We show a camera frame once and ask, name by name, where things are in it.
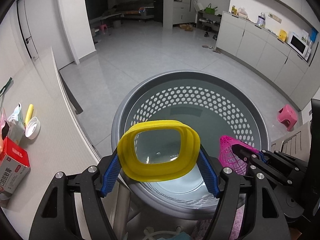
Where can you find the white door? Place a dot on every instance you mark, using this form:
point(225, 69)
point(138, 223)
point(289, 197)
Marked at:
point(40, 27)

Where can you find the shoe rack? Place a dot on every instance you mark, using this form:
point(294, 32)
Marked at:
point(208, 22)

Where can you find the white sideboard cabinet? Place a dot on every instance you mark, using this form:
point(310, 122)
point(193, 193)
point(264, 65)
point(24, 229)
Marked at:
point(266, 54)

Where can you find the pink plastic stool near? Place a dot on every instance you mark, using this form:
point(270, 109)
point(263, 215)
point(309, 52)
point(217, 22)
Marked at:
point(288, 117)

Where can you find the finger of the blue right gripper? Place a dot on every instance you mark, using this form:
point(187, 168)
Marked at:
point(261, 156)

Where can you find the grey perforated laundry basket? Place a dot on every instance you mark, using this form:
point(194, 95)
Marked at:
point(212, 107)

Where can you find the pink blue snack wrapper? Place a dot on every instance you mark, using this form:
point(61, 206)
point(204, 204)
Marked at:
point(16, 125)

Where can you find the pink stool far room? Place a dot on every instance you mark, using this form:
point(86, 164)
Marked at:
point(103, 28)

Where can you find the yellow box on counter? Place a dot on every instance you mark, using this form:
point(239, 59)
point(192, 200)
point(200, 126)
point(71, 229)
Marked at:
point(282, 35)

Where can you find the white round jar lid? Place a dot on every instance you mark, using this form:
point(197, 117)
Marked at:
point(33, 128)

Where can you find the pink plastic mesh piece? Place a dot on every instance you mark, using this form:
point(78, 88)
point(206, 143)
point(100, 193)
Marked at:
point(228, 159)

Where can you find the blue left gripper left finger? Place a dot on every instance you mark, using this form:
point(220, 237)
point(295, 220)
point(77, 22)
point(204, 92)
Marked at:
point(110, 173)

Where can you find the red white toothpaste box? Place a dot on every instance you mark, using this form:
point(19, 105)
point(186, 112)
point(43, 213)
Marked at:
point(14, 166)

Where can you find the yellow plastic ring lid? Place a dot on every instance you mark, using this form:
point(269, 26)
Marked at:
point(158, 150)

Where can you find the white bottle on counter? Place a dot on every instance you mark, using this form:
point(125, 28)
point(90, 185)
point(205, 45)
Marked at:
point(261, 20)

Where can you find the white microwave oven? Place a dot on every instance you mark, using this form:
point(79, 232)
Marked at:
point(300, 46)

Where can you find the yellow tube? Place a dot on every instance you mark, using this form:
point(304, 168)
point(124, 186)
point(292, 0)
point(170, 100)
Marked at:
point(29, 114)

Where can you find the green handbag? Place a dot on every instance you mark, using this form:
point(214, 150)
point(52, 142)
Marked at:
point(210, 10)

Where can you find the dark sofa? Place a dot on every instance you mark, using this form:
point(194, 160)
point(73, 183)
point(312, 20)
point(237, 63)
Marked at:
point(139, 9)

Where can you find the cardboard box on floor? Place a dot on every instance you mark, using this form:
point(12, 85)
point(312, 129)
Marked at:
point(186, 27)

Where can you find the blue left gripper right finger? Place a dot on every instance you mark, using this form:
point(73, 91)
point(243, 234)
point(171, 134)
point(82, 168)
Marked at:
point(208, 174)

